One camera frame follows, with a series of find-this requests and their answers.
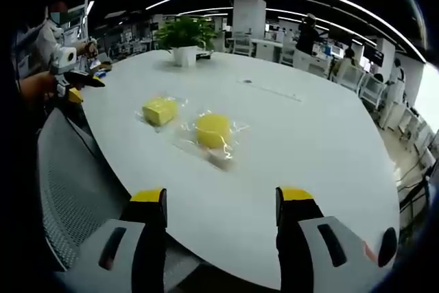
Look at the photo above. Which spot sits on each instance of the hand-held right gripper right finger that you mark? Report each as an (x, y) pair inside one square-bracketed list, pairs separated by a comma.
[(308, 238)]

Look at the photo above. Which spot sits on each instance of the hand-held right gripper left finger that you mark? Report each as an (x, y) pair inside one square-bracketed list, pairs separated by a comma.
[(137, 238)]

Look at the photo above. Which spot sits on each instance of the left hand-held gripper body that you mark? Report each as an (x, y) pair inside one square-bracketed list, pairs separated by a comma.
[(63, 61)]

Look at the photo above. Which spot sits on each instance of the yellow rectangular silicone block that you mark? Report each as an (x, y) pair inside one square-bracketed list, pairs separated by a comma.
[(160, 109)]

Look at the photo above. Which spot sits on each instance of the clear plastic silicone block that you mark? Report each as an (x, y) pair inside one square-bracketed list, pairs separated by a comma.
[(219, 161)]

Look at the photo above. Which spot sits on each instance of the yellow round silicone block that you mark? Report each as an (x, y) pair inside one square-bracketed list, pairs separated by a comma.
[(212, 130)]

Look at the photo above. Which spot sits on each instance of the small blue item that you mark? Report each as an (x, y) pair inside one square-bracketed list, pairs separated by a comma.
[(100, 73)]

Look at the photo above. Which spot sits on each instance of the grey mesh office chair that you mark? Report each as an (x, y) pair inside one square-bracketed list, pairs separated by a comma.
[(72, 190)]

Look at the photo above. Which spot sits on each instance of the potted green plant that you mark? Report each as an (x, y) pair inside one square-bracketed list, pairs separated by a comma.
[(187, 39)]

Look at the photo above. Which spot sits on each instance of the dark box behind plant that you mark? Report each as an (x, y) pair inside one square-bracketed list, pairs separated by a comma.
[(204, 55)]

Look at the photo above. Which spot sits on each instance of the white office chair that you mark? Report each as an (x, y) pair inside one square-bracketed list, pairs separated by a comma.
[(372, 92), (350, 75)]

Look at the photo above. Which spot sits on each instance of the white square pillar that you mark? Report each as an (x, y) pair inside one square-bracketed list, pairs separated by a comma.
[(248, 18)]

